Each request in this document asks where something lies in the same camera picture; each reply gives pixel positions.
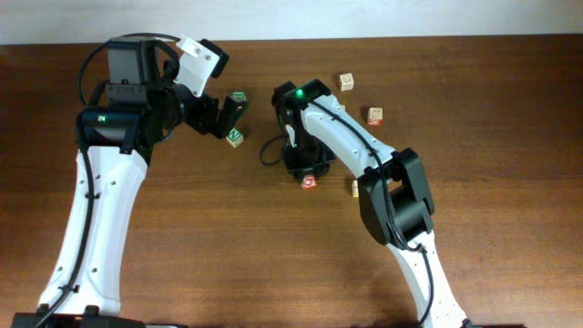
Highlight red shell picture block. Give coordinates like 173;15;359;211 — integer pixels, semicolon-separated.
301;174;317;190

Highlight red snail block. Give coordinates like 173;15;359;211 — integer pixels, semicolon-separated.
367;108;384;126

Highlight green N block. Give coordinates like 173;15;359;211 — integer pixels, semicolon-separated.
226;128;244;148

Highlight green R block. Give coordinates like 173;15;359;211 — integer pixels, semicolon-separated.
232;91;247;101

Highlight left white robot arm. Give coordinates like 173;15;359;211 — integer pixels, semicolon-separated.
13;33;248;327

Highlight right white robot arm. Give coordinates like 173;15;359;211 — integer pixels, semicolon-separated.
271;79;472;328

